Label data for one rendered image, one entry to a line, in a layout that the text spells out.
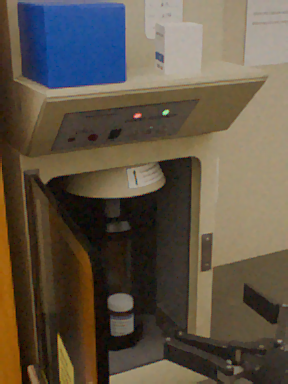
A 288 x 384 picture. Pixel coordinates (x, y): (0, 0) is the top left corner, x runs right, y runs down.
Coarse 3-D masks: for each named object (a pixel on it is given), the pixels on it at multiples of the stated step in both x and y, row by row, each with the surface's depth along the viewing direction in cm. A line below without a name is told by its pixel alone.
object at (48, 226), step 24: (48, 192) 78; (48, 216) 77; (48, 240) 79; (72, 240) 67; (48, 264) 82; (72, 264) 68; (96, 264) 61; (48, 288) 84; (72, 288) 70; (96, 288) 61; (48, 312) 87; (72, 312) 72; (96, 312) 62; (48, 336) 90; (72, 336) 74; (96, 336) 64; (48, 360) 93; (72, 360) 76; (96, 360) 65
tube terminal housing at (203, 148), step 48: (0, 0) 81; (48, 0) 81; (192, 0) 91; (0, 48) 85; (144, 48) 90; (0, 96) 89; (0, 144) 94; (144, 144) 95; (192, 144) 99; (192, 192) 106; (192, 240) 109; (192, 288) 113
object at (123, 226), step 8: (104, 200) 107; (112, 200) 107; (104, 208) 108; (112, 208) 107; (120, 208) 111; (88, 216) 110; (96, 216) 108; (104, 216) 108; (112, 216) 108; (120, 216) 108; (128, 216) 108; (136, 216) 110; (88, 224) 107; (96, 224) 106; (104, 224) 106; (112, 224) 105; (120, 224) 106; (128, 224) 106; (136, 224) 108
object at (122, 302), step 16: (96, 240) 106; (128, 240) 107; (112, 256) 107; (128, 256) 108; (112, 272) 108; (128, 272) 109; (112, 288) 109; (128, 288) 110; (112, 304) 111; (128, 304) 112; (112, 320) 112; (128, 320) 113
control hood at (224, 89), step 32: (224, 64) 93; (32, 96) 77; (64, 96) 75; (96, 96) 77; (128, 96) 79; (160, 96) 82; (192, 96) 85; (224, 96) 88; (32, 128) 80; (192, 128) 93; (224, 128) 97
